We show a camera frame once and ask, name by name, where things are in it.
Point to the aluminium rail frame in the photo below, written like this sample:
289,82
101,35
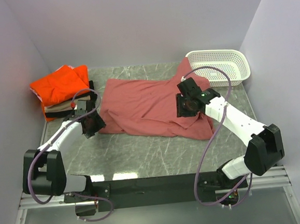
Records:
274,178

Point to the orange folded t shirt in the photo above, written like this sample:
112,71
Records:
65,83

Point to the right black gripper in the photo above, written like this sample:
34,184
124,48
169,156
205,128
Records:
180,111

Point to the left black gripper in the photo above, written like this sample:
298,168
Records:
99,124

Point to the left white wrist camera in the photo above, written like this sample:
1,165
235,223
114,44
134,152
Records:
73,105

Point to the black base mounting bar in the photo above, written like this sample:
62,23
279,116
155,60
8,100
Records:
151,191

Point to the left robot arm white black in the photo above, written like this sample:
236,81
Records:
43,168

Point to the beige folded t shirt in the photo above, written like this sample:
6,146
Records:
64,106

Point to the white perforated plastic basket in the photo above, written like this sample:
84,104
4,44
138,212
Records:
232,62

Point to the pink red t shirt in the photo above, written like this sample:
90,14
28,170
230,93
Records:
148,108

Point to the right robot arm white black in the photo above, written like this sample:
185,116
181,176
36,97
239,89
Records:
264,143

